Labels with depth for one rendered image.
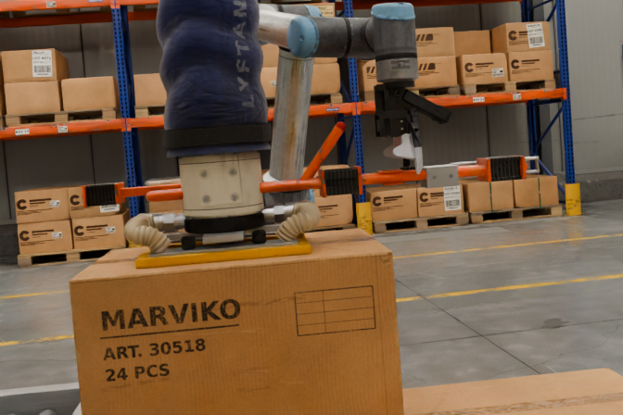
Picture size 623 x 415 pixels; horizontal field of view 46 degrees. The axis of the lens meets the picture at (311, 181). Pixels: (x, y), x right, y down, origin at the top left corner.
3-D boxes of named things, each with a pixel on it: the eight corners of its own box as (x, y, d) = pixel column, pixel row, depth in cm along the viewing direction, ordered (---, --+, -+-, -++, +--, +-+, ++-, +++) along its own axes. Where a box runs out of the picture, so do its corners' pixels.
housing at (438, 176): (426, 188, 154) (425, 167, 154) (420, 186, 161) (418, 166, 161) (460, 185, 155) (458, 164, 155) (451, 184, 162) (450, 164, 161)
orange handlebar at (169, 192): (92, 210, 150) (90, 193, 150) (120, 200, 180) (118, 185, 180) (532, 175, 156) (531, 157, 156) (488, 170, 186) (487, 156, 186)
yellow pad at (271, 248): (134, 270, 140) (133, 244, 139) (143, 261, 150) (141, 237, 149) (311, 254, 142) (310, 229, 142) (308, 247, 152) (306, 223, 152)
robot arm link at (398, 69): (413, 61, 162) (422, 56, 153) (413, 83, 162) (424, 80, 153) (372, 64, 162) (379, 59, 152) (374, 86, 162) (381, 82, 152)
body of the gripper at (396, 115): (375, 140, 162) (372, 85, 161) (414, 137, 162) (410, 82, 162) (382, 139, 154) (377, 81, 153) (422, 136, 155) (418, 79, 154)
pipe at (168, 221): (134, 249, 141) (132, 220, 141) (153, 234, 166) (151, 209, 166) (310, 234, 144) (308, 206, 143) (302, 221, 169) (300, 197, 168)
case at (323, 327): (88, 494, 135) (68, 280, 133) (125, 415, 175) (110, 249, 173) (407, 458, 140) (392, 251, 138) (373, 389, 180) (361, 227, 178)
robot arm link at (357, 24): (335, 21, 172) (354, 11, 160) (380, 22, 175) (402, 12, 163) (336, 61, 172) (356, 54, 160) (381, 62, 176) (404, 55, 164)
